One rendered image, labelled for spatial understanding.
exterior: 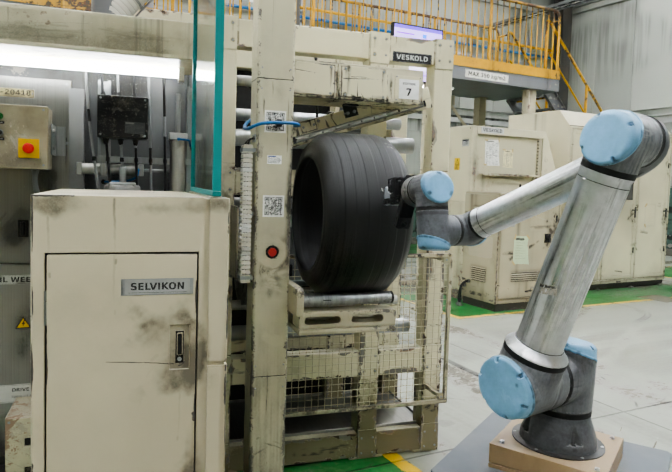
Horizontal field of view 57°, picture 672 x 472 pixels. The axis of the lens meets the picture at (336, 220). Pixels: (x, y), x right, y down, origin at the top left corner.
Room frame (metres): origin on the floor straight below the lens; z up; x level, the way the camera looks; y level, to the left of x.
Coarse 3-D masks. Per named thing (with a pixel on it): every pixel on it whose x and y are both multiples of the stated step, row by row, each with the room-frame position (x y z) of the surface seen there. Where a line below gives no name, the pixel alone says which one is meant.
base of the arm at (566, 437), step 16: (544, 416) 1.52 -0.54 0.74; (560, 416) 1.50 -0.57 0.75; (576, 416) 1.49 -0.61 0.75; (528, 432) 1.54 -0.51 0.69; (544, 432) 1.51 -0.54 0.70; (560, 432) 1.49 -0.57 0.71; (576, 432) 1.49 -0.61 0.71; (592, 432) 1.51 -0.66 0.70; (544, 448) 1.49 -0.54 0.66; (560, 448) 1.48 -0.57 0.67; (576, 448) 1.47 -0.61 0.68; (592, 448) 1.49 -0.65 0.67
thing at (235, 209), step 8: (232, 208) 2.59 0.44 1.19; (240, 208) 2.50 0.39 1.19; (232, 216) 2.58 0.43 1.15; (232, 224) 2.58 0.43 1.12; (232, 232) 2.57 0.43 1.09; (232, 240) 2.57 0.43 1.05; (232, 248) 2.57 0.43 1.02; (232, 256) 2.56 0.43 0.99; (232, 264) 2.56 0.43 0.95; (232, 272) 2.55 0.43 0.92
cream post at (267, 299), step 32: (256, 0) 2.16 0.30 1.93; (288, 0) 2.14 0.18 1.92; (256, 32) 2.15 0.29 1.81; (288, 32) 2.14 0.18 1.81; (256, 64) 2.14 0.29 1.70; (288, 64) 2.14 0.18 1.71; (256, 96) 2.12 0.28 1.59; (288, 96) 2.14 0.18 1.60; (256, 128) 2.12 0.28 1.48; (288, 128) 2.14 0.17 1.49; (256, 160) 2.11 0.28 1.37; (288, 160) 2.15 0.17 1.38; (256, 192) 2.11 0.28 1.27; (288, 192) 2.15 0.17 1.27; (256, 224) 2.11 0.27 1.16; (288, 224) 2.15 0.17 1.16; (256, 256) 2.11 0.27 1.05; (288, 256) 2.15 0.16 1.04; (256, 288) 2.11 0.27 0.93; (256, 320) 2.11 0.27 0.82; (256, 352) 2.11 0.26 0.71; (256, 384) 2.12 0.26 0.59; (256, 416) 2.12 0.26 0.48; (256, 448) 2.12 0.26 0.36
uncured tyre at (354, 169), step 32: (320, 160) 2.12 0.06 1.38; (352, 160) 2.07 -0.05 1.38; (384, 160) 2.11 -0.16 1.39; (320, 192) 2.55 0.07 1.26; (352, 192) 2.01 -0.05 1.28; (320, 224) 2.56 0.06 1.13; (352, 224) 1.99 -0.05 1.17; (384, 224) 2.03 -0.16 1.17; (320, 256) 2.08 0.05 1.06; (352, 256) 2.02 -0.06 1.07; (384, 256) 2.06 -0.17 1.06; (320, 288) 2.17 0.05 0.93; (352, 288) 2.14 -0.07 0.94; (384, 288) 2.20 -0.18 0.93
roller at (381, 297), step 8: (304, 296) 2.09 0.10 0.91; (312, 296) 2.10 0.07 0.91; (320, 296) 2.11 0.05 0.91; (328, 296) 2.12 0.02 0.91; (336, 296) 2.13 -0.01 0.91; (344, 296) 2.14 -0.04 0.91; (352, 296) 2.14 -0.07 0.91; (360, 296) 2.15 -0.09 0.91; (368, 296) 2.16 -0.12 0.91; (376, 296) 2.17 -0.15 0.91; (384, 296) 2.18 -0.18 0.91; (392, 296) 2.19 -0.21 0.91; (304, 304) 2.09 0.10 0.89; (312, 304) 2.10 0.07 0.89; (320, 304) 2.11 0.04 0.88; (328, 304) 2.12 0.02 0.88; (336, 304) 2.13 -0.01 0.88; (344, 304) 2.14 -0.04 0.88; (352, 304) 2.16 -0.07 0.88
